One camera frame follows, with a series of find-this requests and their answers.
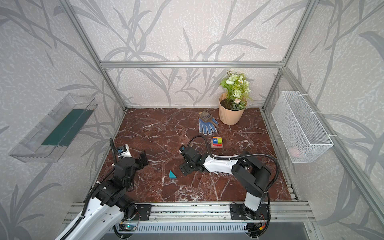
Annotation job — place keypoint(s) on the white wire mesh basket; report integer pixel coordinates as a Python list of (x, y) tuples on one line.
[(300, 127)]

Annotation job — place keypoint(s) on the peach ribbed flower pot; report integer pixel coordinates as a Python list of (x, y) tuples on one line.
[(229, 117)]

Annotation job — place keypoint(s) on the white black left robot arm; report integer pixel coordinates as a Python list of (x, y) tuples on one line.
[(107, 203)]

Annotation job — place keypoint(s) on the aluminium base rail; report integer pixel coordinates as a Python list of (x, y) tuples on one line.
[(219, 212)]

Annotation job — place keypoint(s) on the green white artificial flowers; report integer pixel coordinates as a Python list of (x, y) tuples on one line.
[(237, 90)]

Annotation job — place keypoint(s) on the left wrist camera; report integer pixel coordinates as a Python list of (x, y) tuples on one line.
[(123, 151)]

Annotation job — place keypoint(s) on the teal triangle wood block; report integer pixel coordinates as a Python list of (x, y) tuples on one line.
[(172, 175)]

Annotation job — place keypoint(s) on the clear plastic wall tray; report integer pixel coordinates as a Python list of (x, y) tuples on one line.
[(48, 141)]

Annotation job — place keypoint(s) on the green circuit board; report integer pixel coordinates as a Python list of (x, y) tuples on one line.
[(127, 227)]

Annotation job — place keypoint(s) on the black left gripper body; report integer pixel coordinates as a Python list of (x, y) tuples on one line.
[(141, 159)]

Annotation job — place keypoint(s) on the pink object in basket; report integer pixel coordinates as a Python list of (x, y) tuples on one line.
[(296, 153)]

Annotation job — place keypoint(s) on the pink block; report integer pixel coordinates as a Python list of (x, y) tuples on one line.
[(215, 148)]

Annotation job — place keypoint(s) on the brown plastic slotted scoop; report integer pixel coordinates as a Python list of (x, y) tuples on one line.
[(205, 116)]

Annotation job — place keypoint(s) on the blue dotted work glove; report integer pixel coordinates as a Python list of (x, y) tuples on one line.
[(208, 128)]

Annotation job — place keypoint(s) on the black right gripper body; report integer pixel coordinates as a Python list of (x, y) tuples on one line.
[(188, 165)]

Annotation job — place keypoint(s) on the aluminium cage frame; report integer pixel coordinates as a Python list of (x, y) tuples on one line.
[(372, 197)]

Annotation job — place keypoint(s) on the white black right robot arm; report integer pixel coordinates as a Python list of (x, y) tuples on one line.
[(253, 175)]

